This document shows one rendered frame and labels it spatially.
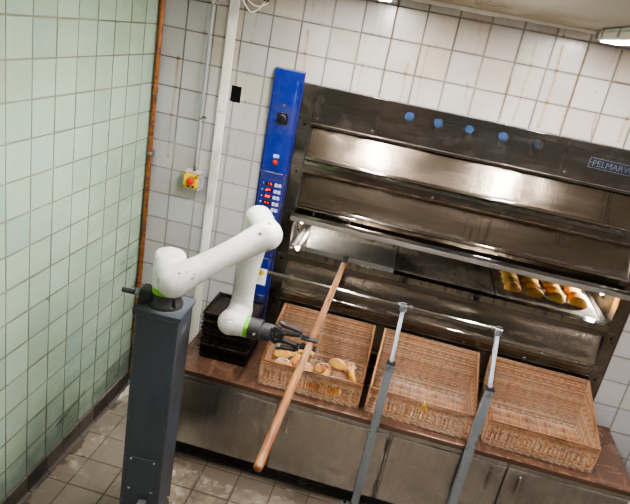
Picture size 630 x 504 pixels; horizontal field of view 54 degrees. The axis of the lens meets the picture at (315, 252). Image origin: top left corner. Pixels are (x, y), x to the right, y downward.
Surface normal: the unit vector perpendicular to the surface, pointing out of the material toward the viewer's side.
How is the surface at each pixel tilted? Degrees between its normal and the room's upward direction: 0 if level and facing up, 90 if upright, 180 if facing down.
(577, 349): 70
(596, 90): 90
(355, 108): 90
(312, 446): 90
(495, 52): 90
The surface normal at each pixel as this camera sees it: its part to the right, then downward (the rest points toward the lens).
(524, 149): -0.19, 0.32
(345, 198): -0.12, -0.01
